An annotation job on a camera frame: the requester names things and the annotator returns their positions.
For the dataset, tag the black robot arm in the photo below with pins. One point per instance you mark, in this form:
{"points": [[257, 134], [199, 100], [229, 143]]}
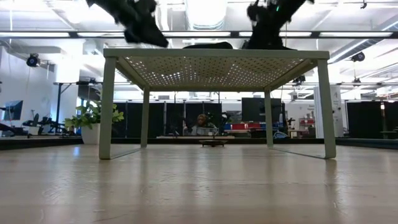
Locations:
{"points": [[35, 119], [188, 127], [224, 119]]}

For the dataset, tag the curved clamp bracket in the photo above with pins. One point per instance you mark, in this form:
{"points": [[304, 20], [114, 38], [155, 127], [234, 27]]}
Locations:
{"points": [[280, 133]]}

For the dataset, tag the blue storage bin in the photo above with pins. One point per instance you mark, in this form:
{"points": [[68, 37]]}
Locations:
{"points": [[276, 126]]}

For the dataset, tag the black partition screen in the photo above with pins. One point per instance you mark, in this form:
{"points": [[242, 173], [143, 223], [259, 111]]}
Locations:
{"points": [[158, 119], [357, 118]]}

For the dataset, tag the black wavy square plate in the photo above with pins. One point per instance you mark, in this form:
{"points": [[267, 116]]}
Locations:
{"points": [[208, 46]]}

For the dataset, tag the small black square plate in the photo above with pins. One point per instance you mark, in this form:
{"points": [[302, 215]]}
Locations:
{"points": [[213, 143]]}

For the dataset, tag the wooden table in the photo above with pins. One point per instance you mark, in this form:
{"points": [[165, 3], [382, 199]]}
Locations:
{"points": [[168, 137]]}

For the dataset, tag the green plant in white pot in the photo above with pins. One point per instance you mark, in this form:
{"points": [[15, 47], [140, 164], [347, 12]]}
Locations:
{"points": [[88, 135]]}

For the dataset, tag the white perforated metal rack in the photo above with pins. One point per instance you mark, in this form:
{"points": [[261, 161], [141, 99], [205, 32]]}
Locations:
{"points": [[217, 53]]}

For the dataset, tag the person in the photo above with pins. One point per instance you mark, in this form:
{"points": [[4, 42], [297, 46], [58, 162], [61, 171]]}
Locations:
{"points": [[202, 119]]}

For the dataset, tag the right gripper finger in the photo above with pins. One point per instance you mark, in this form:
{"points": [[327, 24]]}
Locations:
{"points": [[267, 40]]}

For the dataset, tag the white pillar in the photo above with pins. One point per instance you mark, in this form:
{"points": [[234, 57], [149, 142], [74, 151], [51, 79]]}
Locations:
{"points": [[338, 109]]}

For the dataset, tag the blue monitor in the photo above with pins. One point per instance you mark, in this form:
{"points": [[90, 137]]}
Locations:
{"points": [[14, 109]]}

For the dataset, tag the black partition panel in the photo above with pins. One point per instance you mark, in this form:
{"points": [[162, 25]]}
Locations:
{"points": [[252, 109]]}

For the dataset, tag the black ceiling spotlight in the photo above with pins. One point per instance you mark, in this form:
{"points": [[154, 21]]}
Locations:
{"points": [[32, 60], [356, 81], [357, 57], [298, 79]]}

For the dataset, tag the red storage bin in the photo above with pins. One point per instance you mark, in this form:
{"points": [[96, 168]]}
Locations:
{"points": [[245, 126]]}

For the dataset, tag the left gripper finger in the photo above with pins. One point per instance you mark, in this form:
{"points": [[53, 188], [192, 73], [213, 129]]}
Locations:
{"points": [[146, 35]]}

